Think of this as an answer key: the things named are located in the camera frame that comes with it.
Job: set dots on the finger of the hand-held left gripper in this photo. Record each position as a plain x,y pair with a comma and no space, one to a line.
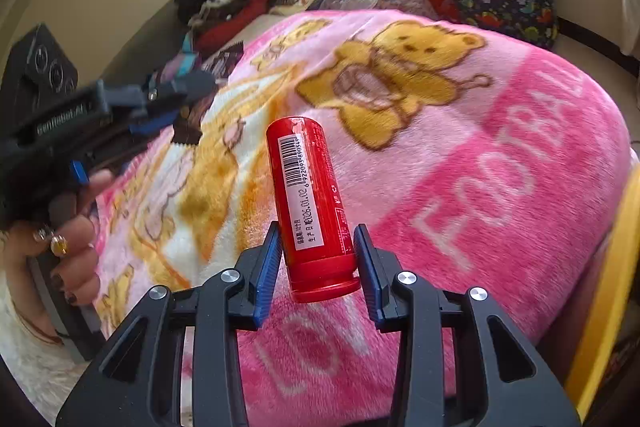
170,87
155,119

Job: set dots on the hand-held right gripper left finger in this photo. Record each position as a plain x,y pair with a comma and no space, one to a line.
267,272

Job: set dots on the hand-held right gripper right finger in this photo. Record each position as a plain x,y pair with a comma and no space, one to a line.
367,277

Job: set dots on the dark brown snack wrapper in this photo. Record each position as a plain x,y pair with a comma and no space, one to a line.
192,127

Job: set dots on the purple snack wrapper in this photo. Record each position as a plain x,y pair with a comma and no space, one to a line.
225,59

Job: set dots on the red can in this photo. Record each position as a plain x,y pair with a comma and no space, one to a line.
310,207

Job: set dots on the black bin with yellow rim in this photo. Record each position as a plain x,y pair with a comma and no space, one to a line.
610,282

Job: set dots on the person's left forearm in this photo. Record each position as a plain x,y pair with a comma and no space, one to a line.
30,372

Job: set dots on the person's left hand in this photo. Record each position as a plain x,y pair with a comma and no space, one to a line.
75,242

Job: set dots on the striped purple cloth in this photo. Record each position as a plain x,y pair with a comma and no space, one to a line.
180,57

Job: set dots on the pink bear-print blanket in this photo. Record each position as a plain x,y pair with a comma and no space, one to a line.
450,132

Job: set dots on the dinosaur print laundry basket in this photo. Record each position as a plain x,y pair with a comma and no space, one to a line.
510,7

